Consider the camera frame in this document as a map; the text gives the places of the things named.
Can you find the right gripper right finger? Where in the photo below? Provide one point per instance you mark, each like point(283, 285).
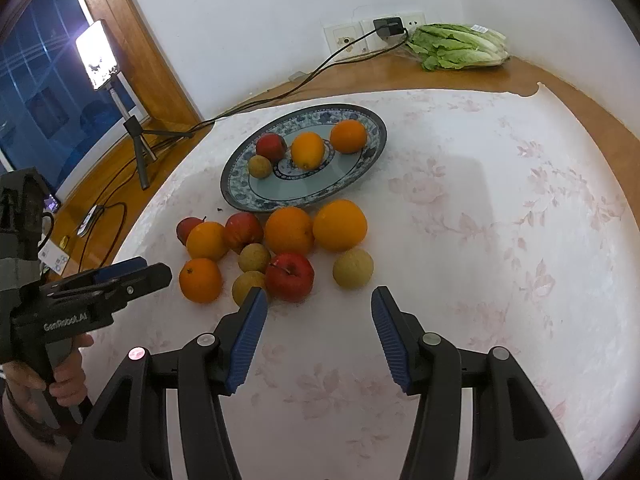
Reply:
point(514, 435)

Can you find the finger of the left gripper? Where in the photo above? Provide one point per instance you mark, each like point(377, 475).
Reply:
point(120, 287)
point(120, 268)

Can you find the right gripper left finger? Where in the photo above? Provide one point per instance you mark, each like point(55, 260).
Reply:
point(126, 436)

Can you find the brown-green round fruit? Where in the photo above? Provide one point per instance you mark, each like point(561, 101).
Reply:
point(259, 167)

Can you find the person's left hand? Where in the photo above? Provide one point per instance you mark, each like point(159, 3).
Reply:
point(68, 388)

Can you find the white paper tag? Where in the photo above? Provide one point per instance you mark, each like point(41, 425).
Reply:
point(53, 257)

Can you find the red apple far left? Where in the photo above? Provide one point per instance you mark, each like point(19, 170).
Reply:
point(185, 227)

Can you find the orange front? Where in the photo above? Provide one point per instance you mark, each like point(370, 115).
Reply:
point(200, 281)

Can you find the window with dark glass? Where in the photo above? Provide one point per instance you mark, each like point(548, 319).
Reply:
point(52, 118)

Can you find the small brown-green fruit front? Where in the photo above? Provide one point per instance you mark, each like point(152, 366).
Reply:
point(244, 283)

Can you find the small brown-green fruit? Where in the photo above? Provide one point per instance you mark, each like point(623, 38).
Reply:
point(244, 283)
point(353, 269)
point(254, 257)

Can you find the black tripod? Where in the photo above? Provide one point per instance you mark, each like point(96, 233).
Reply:
point(137, 134)

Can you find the red apple middle back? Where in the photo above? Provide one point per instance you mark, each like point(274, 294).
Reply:
point(242, 229)

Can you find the small brown-green fruit middle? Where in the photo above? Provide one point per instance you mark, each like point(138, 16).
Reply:
point(254, 257)

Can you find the bright phone light panel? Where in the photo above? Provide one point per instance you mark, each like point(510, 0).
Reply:
point(97, 55)

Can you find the red apple front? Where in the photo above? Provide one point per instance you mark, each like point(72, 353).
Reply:
point(289, 277)

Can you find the large orange centre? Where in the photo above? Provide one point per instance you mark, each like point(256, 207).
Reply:
point(288, 230)

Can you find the large orange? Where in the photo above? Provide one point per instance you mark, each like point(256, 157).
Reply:
point(288, 230)
point(339, 226)

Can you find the blue white porcelain plate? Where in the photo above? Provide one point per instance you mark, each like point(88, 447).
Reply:
point(290, 186)

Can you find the red apple on plate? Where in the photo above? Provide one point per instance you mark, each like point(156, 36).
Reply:
point(271, 146)

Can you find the orange on plate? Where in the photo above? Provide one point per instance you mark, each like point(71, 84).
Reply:
point(307, 151)

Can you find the large orange right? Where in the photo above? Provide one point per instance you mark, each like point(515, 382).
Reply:
point(339, 226)

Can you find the small brown-green fruit right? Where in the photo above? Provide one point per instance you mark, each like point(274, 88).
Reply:
point(353, 269)

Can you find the black power adapter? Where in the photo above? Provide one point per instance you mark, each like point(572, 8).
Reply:
point(388, 27)

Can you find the bagged green lettuce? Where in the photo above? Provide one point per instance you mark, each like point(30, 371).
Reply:
point(457, 47)

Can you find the white wall socket panel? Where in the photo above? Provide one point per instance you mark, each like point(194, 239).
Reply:
point(355, 39)

